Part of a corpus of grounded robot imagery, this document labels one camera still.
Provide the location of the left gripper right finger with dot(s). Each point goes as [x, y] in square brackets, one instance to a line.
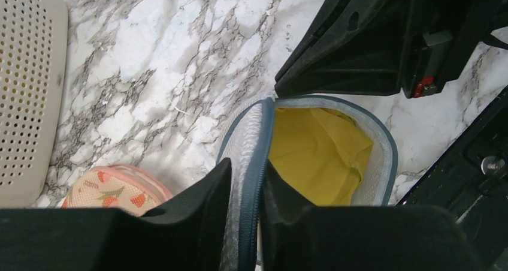
[299, 235]

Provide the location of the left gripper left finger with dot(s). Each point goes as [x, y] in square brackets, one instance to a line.
[184, 233]

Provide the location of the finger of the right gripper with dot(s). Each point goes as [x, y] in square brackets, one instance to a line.
[352, 47]

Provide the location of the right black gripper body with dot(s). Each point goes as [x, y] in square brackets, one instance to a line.
[440, 37]

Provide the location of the yellow bra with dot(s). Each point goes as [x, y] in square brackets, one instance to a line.
[321, 153]

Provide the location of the white mesh cylindrical laundry bag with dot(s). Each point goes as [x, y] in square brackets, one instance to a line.
[247, 144]

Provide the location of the floral peach mesh laundry bag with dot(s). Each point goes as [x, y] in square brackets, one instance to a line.
[121, 186]

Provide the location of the cream perforated laundry basket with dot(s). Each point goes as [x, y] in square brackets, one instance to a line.
[34, 37]

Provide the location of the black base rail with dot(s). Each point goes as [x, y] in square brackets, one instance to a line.
[470, 181]

